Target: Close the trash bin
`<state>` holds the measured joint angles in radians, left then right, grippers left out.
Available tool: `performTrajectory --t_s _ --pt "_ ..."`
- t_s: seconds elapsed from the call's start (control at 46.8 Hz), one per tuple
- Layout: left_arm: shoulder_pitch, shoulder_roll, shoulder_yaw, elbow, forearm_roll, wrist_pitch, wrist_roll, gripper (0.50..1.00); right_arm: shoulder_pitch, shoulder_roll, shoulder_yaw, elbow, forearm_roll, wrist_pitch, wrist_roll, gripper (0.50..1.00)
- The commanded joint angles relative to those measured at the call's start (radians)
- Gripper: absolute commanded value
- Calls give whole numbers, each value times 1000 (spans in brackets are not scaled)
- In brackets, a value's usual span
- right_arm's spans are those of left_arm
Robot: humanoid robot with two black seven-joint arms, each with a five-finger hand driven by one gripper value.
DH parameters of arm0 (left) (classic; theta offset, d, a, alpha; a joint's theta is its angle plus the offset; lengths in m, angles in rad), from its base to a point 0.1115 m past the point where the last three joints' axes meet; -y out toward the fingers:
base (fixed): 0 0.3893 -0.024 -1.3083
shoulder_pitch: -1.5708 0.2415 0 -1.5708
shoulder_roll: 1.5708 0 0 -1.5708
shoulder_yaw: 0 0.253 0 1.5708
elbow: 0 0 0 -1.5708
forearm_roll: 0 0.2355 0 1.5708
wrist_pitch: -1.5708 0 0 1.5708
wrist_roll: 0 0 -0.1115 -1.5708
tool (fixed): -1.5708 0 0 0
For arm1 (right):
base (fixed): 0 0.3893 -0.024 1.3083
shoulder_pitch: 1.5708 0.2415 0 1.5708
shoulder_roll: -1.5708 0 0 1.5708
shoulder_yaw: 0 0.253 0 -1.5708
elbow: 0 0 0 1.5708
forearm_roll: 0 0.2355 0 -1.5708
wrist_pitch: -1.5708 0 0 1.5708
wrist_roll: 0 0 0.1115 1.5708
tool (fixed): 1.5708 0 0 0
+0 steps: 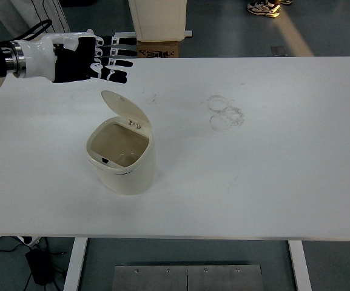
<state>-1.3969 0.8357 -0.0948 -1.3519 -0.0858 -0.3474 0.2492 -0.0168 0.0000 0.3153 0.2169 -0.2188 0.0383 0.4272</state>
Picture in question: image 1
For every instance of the brown cardboard box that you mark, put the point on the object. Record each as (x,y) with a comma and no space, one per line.
(158,50)

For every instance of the white fabric with black stripes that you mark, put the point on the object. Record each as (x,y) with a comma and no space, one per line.
(20,15)

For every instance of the black power adapter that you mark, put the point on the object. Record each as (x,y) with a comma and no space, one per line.
(39,266)

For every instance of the white table leg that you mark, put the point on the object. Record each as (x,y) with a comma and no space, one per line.
(74,266)
(300,266)

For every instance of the white metal foot bar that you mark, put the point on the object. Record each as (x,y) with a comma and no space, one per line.
(189,33)

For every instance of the person's white and black shoe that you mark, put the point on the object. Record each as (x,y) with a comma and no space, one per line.
(262,8)
(285,2)

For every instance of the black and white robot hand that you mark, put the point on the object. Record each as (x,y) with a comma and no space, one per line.
(71,63)

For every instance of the small cream lidded trash bin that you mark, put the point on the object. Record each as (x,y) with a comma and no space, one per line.
(132,179)

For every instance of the large white plastic bin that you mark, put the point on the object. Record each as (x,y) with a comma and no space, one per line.
(159,18)

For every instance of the grey metal plate with screws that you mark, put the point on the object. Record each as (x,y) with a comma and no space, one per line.
(162,279)

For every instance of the grey floor outlet cover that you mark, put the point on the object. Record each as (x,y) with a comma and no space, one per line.
(279,51)

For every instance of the white power strip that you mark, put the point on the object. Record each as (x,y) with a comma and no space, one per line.
(29,239)

